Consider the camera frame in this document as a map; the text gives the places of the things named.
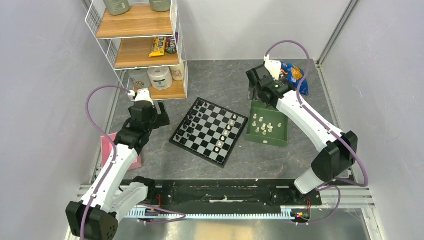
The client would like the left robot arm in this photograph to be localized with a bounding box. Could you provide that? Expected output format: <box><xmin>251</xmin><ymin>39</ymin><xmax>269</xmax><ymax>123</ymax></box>
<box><xmin>65</xmin><ymin>88</ymin><xmax>170</xmax><ymax>240</ymax></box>

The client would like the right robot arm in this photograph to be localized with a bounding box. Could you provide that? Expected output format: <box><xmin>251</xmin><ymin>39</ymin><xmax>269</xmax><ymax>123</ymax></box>
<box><xmin>246</xmin><ymin>61</ymin><xmax>358</xmax><ymax>205</ymax></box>

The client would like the white toilet paper roll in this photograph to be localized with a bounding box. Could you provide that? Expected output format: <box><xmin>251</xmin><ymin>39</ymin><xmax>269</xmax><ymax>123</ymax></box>
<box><xmin>147</xmin><ymin>66</ymin><xmax>173</xmax><ymax>90</ymax></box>

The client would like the blue chips bag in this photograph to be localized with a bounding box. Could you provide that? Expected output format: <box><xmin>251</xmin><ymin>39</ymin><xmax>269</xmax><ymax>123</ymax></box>
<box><xmin>280</xmin><ymin>61</ymin><xmax>309</xmax><ymax>96</ymax></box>

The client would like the white patterned mug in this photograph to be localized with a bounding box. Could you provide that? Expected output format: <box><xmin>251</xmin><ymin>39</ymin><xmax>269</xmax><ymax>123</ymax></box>
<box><xmin>129</xmin><ymin>68</ymin><xmax>152</xmax><ymax>89</ymax></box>

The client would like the green plastic tray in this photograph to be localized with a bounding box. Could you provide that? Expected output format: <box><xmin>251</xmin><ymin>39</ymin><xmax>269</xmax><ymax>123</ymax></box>
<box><xmin>245</xmin><ymin>100</ymin><xmax>289</xmax><ymax>148</ymax></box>

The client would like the white cup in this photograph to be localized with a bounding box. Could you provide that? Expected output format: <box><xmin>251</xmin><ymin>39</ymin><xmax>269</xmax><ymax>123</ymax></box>
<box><xmin>169</xmin><ymin>62</ymin><xmax>185</xmax><ymax>81</ymax></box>

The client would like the pink plastic box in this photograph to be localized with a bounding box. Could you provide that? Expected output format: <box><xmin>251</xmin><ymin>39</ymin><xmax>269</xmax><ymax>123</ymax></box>
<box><xmin>100</xmin><ymin>136</ymin><xmax>142</xmax><ymax>171</ymax></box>

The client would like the black white chessboard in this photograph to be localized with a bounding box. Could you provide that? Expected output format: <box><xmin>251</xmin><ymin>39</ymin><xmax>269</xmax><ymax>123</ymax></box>
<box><xmin>169</xmin><ymin>97</ymin><xmax>249</xmax><ymax>168</ymax></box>

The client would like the yellow candy bag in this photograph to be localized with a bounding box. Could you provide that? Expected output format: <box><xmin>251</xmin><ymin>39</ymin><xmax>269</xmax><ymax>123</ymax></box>
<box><xmin>149</xmin><ymin>36</ymin><xmax>167</xmax><ymax>58</ymax></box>

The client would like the brown candy bag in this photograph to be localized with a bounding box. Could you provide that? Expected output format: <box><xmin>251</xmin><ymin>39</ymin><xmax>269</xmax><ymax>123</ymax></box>
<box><xmin>165</xmin><ymin>32</ymin><xmax>179</xmax><ymax>55</ymax></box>

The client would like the green bottle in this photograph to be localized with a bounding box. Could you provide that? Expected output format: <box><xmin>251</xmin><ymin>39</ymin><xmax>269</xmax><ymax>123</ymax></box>
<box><xmin>103</xmin><ymin>0</ymin><xmax>131</xmax><ymax>16</ymax></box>
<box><xmin>149</xmin><ymin>0</ymin><xmax>172</xmax><ymax>13</ymax></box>

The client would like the white wire wooden shelf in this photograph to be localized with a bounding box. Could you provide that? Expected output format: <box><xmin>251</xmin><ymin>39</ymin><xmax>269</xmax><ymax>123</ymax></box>
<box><xmin>85</xmin><ymin>0</ymin><xmax>189</xmax><ymax>100</ymax></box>

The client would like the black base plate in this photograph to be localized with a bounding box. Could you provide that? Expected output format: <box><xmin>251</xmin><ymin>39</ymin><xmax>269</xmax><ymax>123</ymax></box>
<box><xmin>142</xmin><ymin>179</ymin><xmax>322</xmax><ymax>215</ymax></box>

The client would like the aluminium frame rail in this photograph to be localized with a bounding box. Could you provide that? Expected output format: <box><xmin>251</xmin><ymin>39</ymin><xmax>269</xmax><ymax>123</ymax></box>
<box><xmin>316</xmin><ymin>0</ymin><xmax>360</xmax><ymax>67</ymax></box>

